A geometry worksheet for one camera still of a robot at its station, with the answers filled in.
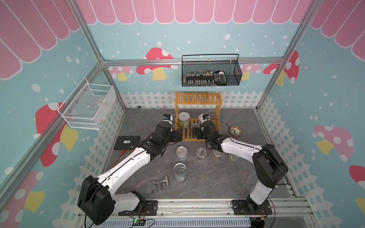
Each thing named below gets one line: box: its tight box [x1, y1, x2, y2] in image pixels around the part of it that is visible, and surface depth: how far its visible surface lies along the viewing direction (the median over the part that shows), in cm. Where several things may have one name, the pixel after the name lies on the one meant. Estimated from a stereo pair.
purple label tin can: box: [175, 145, 188, 162], surface depth 91 cm
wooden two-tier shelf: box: [174, 91, 223, 142], surface depth 93 cm
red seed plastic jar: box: [195, 147, 208, 161], surface depth 91 cm
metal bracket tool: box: [152, 175, 170, 191], surface depth 83 cm
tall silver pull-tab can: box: [172, 162, 188, 184], surface depth 78 cm
